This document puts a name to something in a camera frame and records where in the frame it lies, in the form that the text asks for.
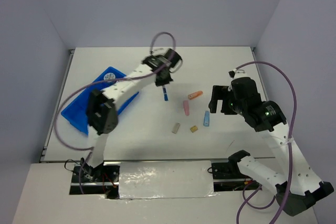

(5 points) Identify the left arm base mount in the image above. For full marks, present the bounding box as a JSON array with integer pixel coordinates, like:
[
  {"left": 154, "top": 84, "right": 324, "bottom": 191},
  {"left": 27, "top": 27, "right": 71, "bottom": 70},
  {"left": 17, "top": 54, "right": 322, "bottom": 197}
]
[{"left": 64, "top": 159, "right": 120, "bottom": 199}]

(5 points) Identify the blue white whiteboard marker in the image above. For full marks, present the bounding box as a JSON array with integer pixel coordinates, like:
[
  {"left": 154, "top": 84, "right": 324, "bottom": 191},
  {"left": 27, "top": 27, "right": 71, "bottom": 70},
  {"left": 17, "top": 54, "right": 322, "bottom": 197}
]
[{"left": 162, "top": 86, "right": 169, "bottom": 101}]

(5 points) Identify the silver foil sheet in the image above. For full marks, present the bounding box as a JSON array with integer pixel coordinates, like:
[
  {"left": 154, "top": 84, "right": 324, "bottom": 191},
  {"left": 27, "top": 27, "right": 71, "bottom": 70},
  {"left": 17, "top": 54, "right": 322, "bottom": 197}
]
[{"left": 119, "top": 161, "right": 216, "bottom": 199}]

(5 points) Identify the pink correction tape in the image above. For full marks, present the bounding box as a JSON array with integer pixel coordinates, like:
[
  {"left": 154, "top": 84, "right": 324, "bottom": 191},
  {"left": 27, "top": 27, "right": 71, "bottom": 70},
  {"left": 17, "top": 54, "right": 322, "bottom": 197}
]
[{"left": 183, "top": 100, "right": 190, "bottom": 116}]

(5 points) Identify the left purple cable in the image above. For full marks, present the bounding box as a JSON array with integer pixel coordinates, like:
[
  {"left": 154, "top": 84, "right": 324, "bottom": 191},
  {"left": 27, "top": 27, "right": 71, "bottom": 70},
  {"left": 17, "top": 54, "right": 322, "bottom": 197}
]
[{"left": 54, "top": 32, "right": 176, "bottom": 195}]

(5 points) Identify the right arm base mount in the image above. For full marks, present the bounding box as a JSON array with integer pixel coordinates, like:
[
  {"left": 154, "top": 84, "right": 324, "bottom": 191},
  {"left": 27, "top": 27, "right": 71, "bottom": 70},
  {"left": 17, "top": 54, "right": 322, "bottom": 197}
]
[{"left": 207, "top": 161, "right": 258, "bottom": 192}]

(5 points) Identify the blue cleaning gel jar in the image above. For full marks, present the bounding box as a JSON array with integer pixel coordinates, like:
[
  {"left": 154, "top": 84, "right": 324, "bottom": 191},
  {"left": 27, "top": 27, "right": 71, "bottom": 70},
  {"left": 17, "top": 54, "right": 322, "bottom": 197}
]
[{"left": 103, "top": 72, "right": 115, "bottom": 81}]

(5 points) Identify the light blue correction tape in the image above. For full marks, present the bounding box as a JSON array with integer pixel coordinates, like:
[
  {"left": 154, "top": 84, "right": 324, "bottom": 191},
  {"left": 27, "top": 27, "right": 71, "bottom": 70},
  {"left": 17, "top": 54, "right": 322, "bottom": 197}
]
[{"left": 203, "top": 111, "right": 210, "bottom": 127}]

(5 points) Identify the blue plastic divided tray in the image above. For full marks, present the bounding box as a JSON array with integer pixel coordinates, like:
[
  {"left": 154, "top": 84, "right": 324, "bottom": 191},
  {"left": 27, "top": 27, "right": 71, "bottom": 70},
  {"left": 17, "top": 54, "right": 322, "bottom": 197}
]
[{"left": 61, "top": 67, "right": 126, "bottom": 135}]

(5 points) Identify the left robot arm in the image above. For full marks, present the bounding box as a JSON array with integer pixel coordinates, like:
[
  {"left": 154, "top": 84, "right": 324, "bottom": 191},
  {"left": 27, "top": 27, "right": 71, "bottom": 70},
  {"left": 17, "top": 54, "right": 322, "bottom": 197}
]
[{"left": 81, "top": 49, "right": 183, "bottom": 182}]

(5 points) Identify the small tan eraser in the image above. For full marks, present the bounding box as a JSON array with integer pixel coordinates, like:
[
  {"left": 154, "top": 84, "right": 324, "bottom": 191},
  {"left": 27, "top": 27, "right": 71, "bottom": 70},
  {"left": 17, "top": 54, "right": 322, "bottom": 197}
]
[{"left": 190, "top": 125, "right": 198, "bottom": 133}]

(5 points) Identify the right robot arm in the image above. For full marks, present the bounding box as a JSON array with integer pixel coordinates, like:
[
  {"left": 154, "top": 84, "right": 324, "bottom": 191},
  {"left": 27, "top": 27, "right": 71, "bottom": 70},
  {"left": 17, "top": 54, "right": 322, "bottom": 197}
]
[{"left": 208, "top": 70, "right": 334, "bottom": 216}]

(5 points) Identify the grey eraser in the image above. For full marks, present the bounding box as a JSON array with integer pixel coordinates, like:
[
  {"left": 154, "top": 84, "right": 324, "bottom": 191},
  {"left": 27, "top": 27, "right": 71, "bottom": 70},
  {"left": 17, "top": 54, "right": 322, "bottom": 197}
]
[{"left": 172, "top": 123, "right": 181, "bottom": 134}]

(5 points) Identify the orange correction tape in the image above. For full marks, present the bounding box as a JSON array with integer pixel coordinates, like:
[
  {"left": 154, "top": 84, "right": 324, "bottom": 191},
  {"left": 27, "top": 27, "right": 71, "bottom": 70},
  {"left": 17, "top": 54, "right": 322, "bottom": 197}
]
[{"left": 187, "top": 91, "right": 203, "bottom": 100}]

